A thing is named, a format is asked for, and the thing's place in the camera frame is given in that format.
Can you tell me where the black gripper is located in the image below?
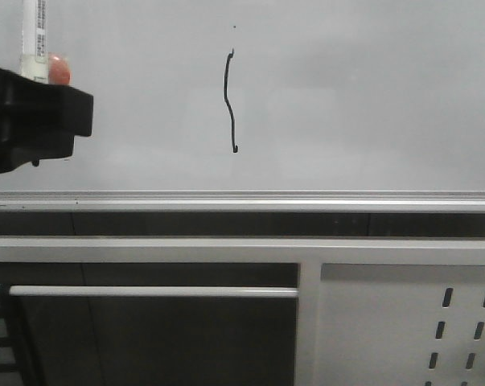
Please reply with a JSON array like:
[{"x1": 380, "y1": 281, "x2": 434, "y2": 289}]
[{"x1": 0, "y1": 68, "x2": 93, "y2": 174}]

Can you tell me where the white whiteboard marker pen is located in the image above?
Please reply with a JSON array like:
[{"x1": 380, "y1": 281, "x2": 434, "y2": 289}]
[{"x1": 20, "y1": 0, "x2": 49, "y2": 84}]

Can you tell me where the red round magnet on marker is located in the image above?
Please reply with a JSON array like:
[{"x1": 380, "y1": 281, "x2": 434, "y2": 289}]
[{"x1": 48, "y1": 52, "x2": 72, "y2": 85}]

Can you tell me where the grey black striped chair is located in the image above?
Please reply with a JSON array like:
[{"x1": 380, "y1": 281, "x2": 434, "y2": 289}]
[{"x1": 0, "y1": 284, "x2": 41, "y2": 385}]

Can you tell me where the white whiteboard with aluminium frame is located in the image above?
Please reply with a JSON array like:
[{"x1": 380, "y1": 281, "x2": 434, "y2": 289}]
[{"x1": 0, "y1": 1, "x2": 485, "y2": 212}]

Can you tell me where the white metal rack frame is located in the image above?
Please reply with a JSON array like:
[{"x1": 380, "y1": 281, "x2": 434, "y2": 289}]
[{"x1": 0, "y1": 237, "x2": 485, "y2": 385}]

